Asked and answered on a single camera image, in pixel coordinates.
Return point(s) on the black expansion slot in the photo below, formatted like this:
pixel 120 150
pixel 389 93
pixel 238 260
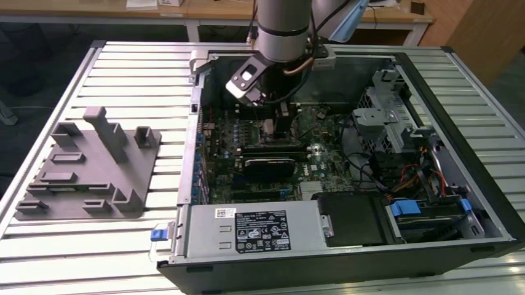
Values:
pixel 257 194
pixel 257 200

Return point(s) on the silver finned heatsink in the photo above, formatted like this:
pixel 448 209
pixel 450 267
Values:
pixel 313 190

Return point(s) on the blue plastic clip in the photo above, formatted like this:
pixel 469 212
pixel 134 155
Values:
pixel 466 206

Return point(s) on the black graphics card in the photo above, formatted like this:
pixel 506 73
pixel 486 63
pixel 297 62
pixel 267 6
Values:
pixel 270 170

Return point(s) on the white labelled box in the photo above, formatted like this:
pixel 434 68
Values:
pixel 170 2

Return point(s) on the metal drive cage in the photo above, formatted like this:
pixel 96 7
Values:
pixel 370 118

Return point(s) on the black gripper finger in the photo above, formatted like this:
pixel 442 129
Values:
pixel 285 129

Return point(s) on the silver power supply unit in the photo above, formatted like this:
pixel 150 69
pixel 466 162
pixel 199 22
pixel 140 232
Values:
pixel 205 227

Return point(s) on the CPU socket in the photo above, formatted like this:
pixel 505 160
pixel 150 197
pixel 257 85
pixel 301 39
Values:
pixel 266 142

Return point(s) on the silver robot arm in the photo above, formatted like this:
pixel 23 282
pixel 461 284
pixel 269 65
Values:
pixel 283 40

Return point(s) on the white cardboard box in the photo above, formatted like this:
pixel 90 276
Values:
pixel 142 3

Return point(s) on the small black box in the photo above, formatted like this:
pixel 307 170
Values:
pixel 417 7

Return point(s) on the black PC case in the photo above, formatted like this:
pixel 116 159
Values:
pixel 287 276

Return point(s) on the grey stand foot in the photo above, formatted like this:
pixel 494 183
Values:
pixel 8 115

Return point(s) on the grey case corner bracket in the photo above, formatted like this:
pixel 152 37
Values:
pixel 199 60

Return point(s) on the grey parts rack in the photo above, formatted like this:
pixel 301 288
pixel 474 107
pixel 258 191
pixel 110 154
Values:
pixel 94 172

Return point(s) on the wooden cabinet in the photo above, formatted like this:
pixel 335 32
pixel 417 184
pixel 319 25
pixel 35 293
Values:
pixel 484 30

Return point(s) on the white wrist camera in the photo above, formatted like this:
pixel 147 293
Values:
pixel 246 78

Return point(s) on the green motherboard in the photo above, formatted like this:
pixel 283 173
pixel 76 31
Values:
pixel 331 176

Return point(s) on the blue plastic latch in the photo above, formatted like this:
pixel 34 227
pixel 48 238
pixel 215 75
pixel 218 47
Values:
pixel 158 235

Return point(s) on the black plastic shroud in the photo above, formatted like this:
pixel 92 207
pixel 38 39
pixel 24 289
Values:
pixel 353 221

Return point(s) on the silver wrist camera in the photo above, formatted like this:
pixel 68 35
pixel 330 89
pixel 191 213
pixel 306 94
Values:
pixel 323 61

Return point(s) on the black hard disk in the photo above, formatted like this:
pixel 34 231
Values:
pixel 430 227

